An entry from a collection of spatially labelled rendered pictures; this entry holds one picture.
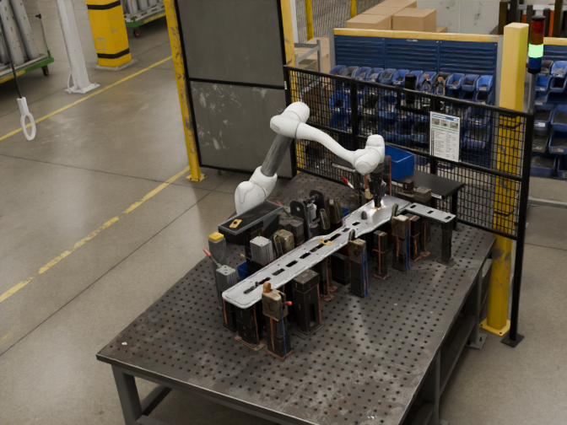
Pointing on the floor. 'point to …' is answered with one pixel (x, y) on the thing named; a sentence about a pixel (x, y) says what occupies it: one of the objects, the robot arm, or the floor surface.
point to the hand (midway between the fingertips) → (377, 201)
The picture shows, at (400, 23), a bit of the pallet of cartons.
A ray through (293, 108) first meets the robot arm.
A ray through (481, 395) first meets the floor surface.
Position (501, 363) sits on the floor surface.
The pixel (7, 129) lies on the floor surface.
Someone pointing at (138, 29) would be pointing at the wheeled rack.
